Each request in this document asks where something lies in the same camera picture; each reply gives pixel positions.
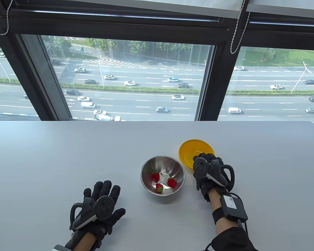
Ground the grey left hand controller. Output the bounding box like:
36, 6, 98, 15
69, 196, 115, 231

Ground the person's left forearm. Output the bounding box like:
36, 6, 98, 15
65, 231, 103, 251

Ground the person's right forearm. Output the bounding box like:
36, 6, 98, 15
208, 187, 259, 251

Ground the black window frame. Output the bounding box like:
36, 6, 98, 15
0, 0, 314, 122

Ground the yellow plastic bowl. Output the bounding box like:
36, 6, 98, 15
179, 139, 215, 170

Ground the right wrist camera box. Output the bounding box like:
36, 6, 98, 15
219, 195, 248, 223

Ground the grey hand controller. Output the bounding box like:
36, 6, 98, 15
69, 196, 115, 231
193, 157, 235, 189

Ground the white beaded blind cord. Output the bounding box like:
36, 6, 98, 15
230, 0, 250, 54
0, 0, 14, 36

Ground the black camera cable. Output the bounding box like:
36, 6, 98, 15
229, 192, 249, 234

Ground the white roller blind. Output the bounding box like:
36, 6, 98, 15
246, 0, 314, 27
12, 0, 246, 19

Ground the person's right hand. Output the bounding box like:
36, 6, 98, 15
193, 153, 228, 202

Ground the grey right hand controller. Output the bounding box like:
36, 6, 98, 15
193, 157, 235, 189

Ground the person's left hand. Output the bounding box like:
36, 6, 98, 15
69, 181, 126, 246

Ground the stainless steel mixing bowl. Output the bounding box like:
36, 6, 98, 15
140, 156, 186, 196

